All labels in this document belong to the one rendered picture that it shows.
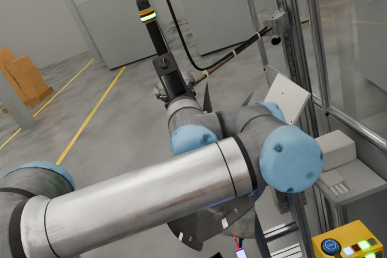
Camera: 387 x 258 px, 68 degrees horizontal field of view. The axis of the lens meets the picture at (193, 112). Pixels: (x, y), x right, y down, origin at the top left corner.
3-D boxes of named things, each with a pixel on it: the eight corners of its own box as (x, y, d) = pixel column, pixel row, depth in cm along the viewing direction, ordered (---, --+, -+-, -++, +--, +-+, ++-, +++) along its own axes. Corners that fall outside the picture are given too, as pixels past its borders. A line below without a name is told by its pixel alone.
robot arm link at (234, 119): (300, 155, 44) (232, 170, 43) (272, 135, 55) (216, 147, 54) (296, 106, 42) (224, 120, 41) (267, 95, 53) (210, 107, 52)
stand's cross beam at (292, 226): (295, 224, 152) (293, 219, 151) (299, 230, 149) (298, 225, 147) (262, 236, 152) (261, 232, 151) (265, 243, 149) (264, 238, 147)
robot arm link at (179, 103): (161, 115, 52) (203, 98, 52) (159, 105, 56) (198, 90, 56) (175, 147, 55) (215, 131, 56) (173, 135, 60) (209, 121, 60)
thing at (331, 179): (334, 171, 133) (333, 167, 132) (356, 192, 120) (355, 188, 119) (317, 178, 133) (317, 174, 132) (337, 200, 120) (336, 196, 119)
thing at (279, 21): (278, 29, 133) (274, 10, 130) (291, 27, 128) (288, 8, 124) (266, 37, 128) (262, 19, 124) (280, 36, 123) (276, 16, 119)
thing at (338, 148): (337, 142, 149) (334, 125, 144) (357, 159, 134) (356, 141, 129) (306, 154, 149) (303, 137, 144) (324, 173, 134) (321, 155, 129)
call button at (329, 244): (333, 239, 85) (332, 236, 84) (341, 251, 81) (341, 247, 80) (321, 245, 85) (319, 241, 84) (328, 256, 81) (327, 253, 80)
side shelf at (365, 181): (335, 144, 152) (334, 139, 151) (387, 188, 120) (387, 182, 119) (293, 160, 152) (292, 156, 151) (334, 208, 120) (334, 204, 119)
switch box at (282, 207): (299, 193, 159) (292, 163, 149) (307, 204, 151) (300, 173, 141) (274, 203, 159) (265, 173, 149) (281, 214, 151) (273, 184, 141)
